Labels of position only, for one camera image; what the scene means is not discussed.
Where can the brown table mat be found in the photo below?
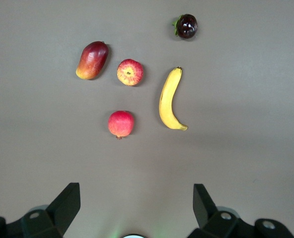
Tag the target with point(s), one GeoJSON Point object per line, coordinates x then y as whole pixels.
{"type": "Point", "coordinates": [236, 148]}

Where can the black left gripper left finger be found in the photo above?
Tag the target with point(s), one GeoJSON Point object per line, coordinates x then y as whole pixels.
{"type": "Point", "coordinates": [60, 210]}

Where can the red pomegranate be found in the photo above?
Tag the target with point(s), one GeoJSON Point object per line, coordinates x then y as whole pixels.
{"type": "Point", "coordinates": [121, 124]}

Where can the red yellow apple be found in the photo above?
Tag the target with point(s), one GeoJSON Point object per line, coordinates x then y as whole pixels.
{"type": "Point", "coordinates": [130, 72]}

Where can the dark purple mangosteen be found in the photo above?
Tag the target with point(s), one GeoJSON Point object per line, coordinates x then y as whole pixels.
{"type": "Point", "coordinates": [186, 26]}

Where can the yellow banana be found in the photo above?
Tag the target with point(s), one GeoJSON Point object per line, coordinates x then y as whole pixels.
{"type": "Point", "coordinates": [167, 104]}

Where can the red yellow mango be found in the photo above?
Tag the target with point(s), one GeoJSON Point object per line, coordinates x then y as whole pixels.
{"type": "Point", "coordinates": [92, 60]}

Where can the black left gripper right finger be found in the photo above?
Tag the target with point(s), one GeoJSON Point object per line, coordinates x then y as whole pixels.
{"type": "Point", "coordinates": [206, 213]}

